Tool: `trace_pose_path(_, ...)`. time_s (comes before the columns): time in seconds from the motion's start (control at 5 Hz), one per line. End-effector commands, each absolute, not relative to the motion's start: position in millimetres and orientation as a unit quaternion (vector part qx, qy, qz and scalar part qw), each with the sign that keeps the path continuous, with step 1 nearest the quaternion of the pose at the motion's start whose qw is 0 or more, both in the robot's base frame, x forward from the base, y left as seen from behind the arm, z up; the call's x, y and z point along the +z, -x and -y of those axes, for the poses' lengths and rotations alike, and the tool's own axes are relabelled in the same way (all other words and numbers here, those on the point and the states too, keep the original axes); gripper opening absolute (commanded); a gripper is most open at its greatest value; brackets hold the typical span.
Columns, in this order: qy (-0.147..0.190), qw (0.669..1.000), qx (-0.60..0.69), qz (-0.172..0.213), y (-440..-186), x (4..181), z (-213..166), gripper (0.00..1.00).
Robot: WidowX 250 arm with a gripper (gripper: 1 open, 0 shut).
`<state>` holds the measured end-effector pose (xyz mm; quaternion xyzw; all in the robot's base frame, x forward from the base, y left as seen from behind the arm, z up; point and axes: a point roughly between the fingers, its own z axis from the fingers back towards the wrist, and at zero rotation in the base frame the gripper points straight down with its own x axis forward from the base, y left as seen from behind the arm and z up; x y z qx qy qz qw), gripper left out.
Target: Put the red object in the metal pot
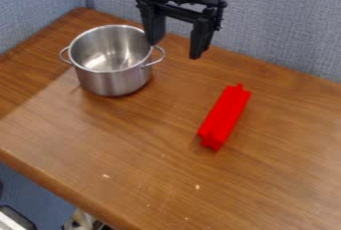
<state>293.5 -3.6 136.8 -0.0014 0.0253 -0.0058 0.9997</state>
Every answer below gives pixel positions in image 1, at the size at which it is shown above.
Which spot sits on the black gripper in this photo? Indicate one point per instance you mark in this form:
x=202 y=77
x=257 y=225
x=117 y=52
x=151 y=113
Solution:
x=201 y=12

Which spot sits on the red star-shaped block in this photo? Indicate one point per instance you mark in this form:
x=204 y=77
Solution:
x=222 y=117

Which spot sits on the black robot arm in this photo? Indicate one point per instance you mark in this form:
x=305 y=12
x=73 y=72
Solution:
x=202 y=13

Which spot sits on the white black object under table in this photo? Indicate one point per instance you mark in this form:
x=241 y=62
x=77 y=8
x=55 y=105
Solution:
x=83 y=221

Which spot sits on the grey object at floor corner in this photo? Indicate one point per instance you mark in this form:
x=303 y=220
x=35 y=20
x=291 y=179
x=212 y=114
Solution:
x=14 y=221

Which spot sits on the metal pot with handles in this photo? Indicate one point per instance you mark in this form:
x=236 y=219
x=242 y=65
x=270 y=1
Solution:
x=113 y=58

